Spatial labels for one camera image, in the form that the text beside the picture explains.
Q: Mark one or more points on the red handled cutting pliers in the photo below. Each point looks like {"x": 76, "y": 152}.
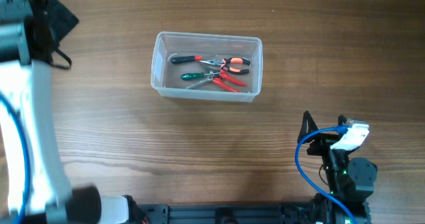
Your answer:
{"x": 222, "y": 79}

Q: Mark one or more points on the silver metal wrench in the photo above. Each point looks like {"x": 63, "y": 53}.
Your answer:
{"x": 200, "y": 83}

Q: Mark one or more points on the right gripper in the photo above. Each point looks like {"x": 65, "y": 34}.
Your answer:
{"x": 323, "y": 141}

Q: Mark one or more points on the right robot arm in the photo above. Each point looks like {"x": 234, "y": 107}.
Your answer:
{"x": 350, "y": 180}

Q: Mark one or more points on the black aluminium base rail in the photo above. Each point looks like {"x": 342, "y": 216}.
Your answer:
{"x": 283, "y": 213}

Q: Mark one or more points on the green handled screwdriver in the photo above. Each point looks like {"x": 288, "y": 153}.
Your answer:
{"x": 192, "y": 76}

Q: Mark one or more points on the black red screwdriver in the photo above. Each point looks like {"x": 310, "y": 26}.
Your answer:
{"x": 186, "y": 59}

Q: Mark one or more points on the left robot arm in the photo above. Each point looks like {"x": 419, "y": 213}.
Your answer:
{"x": 39, "y": 189}

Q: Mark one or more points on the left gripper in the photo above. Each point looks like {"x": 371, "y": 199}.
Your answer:
{"x": 60, "y": 17}

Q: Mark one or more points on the clear plastic container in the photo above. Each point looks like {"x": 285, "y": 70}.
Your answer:
{"x": 166, "y": 77}

